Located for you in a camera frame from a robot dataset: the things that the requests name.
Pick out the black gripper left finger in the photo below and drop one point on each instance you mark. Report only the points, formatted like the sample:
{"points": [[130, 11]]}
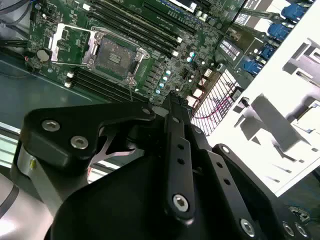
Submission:
{"points": [[75, 117]]}

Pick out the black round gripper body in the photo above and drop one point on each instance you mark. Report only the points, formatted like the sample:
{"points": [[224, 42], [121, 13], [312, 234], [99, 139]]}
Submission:
{"points": [[112, 212]]}

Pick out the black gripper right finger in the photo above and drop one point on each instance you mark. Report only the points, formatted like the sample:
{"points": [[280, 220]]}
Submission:
{"points": [[212, 175]]}

